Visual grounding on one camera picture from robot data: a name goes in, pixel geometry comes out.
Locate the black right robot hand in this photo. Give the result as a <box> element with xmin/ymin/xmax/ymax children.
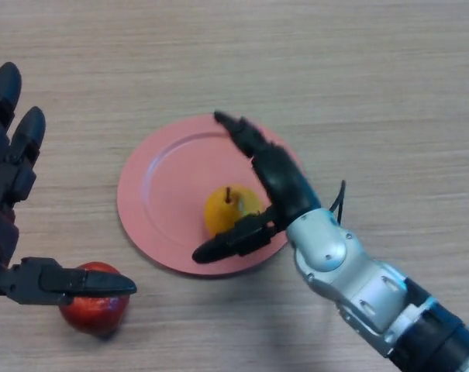
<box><xmin>191</xmin><ymin>111</ymin><xmax>322</xmax><ymax>265</ymax></box>

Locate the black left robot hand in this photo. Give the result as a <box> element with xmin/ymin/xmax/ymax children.
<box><xmin>0</xmin><ymin>61</ymin><xmax>138</xmax><ymax>315</ymax></box>

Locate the yellow pear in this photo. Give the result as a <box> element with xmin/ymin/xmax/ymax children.
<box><xmin>204</xmin><ymin>184</ymin><xmax>264</xmax><ymax>238</ymax></box>

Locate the pink round plate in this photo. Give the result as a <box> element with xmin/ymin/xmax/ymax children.
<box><xmin>116</xmin><ymin>114</ymin><xmax>303</xmax><ymax>277</ymax></box>

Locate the red apple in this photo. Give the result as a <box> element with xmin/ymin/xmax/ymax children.
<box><xmin>59</xmin><ymin>261</ymin><xmax>130</xmax><ymax>337</ymax></box>

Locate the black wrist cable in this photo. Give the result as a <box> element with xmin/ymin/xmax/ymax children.
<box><xmin>329</xmin><ymin>180</ymin><xmax>347</xmax><ymax>226</ymax></box>

